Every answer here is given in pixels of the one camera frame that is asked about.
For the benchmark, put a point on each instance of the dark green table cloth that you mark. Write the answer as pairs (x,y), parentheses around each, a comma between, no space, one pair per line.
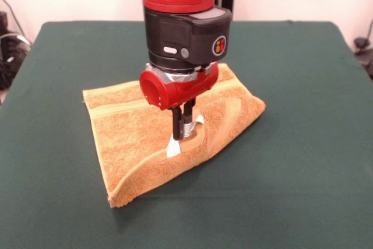
(291,158)

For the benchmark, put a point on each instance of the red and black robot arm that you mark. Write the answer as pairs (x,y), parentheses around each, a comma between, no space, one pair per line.
(180,13)

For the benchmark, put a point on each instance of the dark grey stand base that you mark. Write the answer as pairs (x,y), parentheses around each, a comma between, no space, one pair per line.
(365,56)

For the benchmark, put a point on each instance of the black equipment pile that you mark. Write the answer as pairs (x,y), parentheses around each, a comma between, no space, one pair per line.
(8,65)

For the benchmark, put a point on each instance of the orange terry towel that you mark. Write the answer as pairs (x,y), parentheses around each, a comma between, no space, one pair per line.
(131,132)

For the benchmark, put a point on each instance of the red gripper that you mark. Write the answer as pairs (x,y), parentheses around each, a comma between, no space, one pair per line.
(180,88)

